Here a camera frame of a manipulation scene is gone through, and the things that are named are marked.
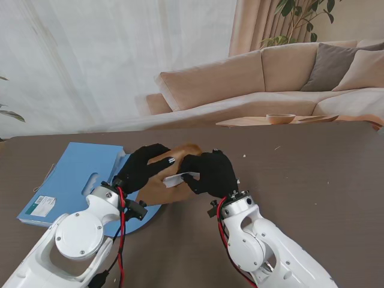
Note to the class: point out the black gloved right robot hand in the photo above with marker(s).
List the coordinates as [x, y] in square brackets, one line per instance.
[216, 174]

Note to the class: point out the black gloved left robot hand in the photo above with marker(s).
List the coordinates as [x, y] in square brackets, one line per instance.
[135, 174]

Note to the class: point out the brown paper envelope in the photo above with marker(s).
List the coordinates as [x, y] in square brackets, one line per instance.
[162, 195]

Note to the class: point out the white lined letter paper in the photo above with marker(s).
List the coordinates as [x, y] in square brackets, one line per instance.
[174, 180]

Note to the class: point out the blue file folder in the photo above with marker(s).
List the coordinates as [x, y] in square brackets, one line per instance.
[78, 168]

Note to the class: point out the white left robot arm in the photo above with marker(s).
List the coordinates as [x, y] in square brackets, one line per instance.
[78, 234]

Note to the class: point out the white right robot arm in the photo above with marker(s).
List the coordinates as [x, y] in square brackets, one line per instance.
[255, 240]

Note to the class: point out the wooden coffee table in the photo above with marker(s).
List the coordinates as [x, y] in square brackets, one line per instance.
[246, 121]

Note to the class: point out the wooden bowl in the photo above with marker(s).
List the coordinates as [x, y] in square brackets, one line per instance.
[280, 119]

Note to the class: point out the beige sofa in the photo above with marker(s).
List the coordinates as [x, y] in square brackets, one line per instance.
[210, 84]

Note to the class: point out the white sheer curtain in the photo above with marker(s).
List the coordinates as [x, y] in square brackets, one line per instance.
[120, 60]

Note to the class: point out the flat wooden tray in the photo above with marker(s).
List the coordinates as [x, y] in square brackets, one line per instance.
[318, 118]

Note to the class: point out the dark green plant leaves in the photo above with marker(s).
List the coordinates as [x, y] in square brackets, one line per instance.
[13, 115]

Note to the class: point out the beige pleated curtain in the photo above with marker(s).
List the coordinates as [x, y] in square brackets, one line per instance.
[249, 24]

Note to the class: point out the grey-brown sofa cushion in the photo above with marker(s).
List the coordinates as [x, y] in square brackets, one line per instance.
[330, 66]

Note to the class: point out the beige sofa cushion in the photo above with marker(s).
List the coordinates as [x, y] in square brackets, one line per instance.
[363, 69]

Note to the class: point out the tall green leafy plant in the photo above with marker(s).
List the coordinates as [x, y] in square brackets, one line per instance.
[286, 7]

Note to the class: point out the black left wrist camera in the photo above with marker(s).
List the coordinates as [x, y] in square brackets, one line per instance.
[138, 210]

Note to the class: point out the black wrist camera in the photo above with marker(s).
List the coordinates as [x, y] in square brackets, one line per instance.
[213, 210]
[138, 210]

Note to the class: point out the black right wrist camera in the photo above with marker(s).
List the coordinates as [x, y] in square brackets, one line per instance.
[213, 210]

